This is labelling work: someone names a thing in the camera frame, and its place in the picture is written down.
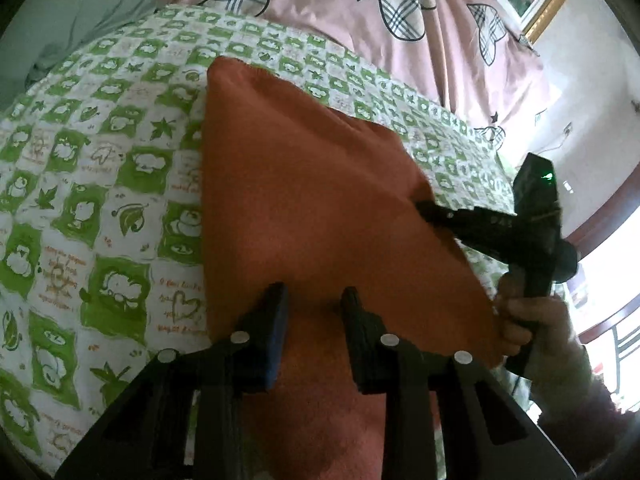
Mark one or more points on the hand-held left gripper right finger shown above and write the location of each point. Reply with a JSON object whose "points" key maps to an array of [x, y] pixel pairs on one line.
{"points": [[357, 340]]}

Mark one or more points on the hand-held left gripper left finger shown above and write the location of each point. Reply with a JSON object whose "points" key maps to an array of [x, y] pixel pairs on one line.
{"points": [[277, 340]]}

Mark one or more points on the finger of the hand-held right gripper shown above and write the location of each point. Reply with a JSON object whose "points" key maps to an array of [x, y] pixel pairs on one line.
{"points": [[465, 217], [482, 245]]}

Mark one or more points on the orange knit sweater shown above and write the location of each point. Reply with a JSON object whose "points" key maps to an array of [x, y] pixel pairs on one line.
{"points": [[300, 185]]}

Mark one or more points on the person's right hand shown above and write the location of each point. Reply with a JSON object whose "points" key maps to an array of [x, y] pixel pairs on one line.
{"points": [[542, 317]]}

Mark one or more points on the window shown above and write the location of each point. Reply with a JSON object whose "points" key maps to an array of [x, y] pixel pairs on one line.
{"points": [[610, 320]]}

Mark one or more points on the green checked blanket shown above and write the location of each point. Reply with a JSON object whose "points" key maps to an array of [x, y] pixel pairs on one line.
{"points": [[100, 185]]}

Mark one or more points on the pink heart print quilt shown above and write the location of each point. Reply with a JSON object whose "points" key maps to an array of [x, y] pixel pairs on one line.
{"points": [[310, 10]]}

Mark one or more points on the grey-green pillow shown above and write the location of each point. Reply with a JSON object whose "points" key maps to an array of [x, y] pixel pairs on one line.
{"points": [[75, 25]]}

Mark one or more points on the white wall socket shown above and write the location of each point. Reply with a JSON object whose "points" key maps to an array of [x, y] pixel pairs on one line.
{"points": [[568, 131]]}

